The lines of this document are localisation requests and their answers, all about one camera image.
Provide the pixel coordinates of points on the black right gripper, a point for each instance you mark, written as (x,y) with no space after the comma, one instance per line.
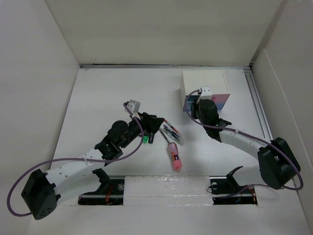
(194,106)

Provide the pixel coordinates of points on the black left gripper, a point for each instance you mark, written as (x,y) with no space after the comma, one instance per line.
(148,123)

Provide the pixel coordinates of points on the pink cap highlighter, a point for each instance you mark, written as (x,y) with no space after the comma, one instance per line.
(151,138)

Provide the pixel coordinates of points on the light blue small drawer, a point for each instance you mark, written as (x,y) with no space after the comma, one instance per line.
(190,101)

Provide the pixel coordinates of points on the pink drawer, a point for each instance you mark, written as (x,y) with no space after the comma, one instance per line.
(220,98)

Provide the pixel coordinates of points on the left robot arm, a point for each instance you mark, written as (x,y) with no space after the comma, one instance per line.
(43,191)

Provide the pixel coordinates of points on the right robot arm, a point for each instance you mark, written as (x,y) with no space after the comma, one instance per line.
(277,167)

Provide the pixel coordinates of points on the red gel pen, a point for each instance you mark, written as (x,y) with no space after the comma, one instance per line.
(172,127)

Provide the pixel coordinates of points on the black gel pen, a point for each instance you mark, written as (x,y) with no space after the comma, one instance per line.
(162,133)

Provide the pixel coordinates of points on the green cap highlighter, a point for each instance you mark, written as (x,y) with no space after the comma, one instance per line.
(145,138)

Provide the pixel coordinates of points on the white mini drawer cabinet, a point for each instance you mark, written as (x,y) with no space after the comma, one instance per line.
(194,80)

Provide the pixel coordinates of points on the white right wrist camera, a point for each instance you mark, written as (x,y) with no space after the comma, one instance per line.
(205,93)

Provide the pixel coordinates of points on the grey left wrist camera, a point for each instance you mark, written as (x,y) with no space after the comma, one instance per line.
(132,107)

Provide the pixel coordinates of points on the aluminium rail back edge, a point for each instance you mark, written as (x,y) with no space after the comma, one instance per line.
(154,66)

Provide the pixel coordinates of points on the aluminium rail right side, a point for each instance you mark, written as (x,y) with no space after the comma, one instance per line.
(258,104)

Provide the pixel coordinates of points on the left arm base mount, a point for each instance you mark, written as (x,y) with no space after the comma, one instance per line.
(109,193)

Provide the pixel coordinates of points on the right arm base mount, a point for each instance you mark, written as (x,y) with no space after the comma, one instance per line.
(226,191)

